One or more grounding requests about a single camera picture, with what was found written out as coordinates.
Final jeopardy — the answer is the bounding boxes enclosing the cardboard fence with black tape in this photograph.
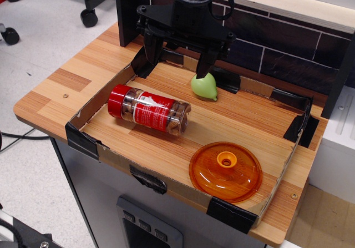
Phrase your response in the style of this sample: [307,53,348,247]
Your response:
[64,41,316,243]

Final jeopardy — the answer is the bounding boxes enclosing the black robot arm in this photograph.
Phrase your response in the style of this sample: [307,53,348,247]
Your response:
[137,0,236,79]

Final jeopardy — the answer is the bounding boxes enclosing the dark brick backsplash panel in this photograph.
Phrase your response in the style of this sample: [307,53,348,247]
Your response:
[116,0,354,118]

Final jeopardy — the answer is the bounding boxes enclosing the green plastic pear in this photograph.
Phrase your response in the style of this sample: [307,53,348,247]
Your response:
[190,73,218,101]

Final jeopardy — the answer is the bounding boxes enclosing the white aluminium frame right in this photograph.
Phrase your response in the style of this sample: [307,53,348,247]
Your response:
[309,86,354,203]

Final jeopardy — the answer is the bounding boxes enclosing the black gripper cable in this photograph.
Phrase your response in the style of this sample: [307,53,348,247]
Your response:
[211,0,235,22]

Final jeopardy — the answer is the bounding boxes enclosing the black chair caster left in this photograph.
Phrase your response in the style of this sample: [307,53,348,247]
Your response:
[0,23,19,45]

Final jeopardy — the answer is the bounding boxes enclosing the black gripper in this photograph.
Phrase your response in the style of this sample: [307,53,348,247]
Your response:
[137,1,236,79]

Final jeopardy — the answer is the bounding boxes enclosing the black bracket bottom left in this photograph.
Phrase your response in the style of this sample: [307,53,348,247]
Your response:
[1,205,62,248]

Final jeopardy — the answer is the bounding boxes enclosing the orange transparent lid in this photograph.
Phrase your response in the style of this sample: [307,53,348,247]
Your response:
[189,142,263,204]

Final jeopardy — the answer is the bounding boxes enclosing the red-lidded spice bottle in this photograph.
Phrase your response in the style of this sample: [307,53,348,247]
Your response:
[107,84,191,136]

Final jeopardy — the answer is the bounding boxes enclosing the black floor cable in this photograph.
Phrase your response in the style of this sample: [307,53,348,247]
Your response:
[0,128,51,152]

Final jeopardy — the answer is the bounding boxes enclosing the grey cabinet with control panel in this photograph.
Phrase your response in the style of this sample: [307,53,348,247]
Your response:
[52,140,265,247]

